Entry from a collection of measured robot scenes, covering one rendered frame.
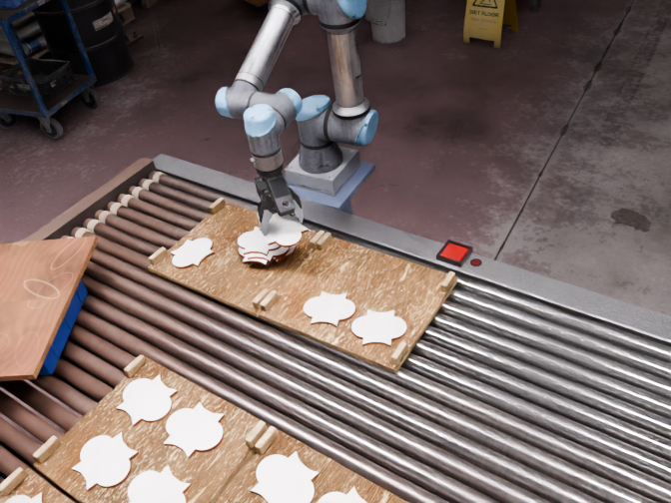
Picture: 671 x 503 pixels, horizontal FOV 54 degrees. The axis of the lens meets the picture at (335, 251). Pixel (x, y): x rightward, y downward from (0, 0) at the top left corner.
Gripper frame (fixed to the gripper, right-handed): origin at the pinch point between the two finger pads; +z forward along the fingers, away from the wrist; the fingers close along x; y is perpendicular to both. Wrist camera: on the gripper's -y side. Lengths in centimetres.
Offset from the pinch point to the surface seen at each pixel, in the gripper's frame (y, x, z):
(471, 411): -65, -18, 14
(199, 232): 28.4, 19.6, 13.6
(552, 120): 140, -210, 109
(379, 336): -37.9, -9.3, 10.9
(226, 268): 7.5, 17.1, 13.1
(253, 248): 5.3, 8.5, 7.2
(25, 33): 433, 72, 84
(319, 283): -12.0, -3.8, 12.5
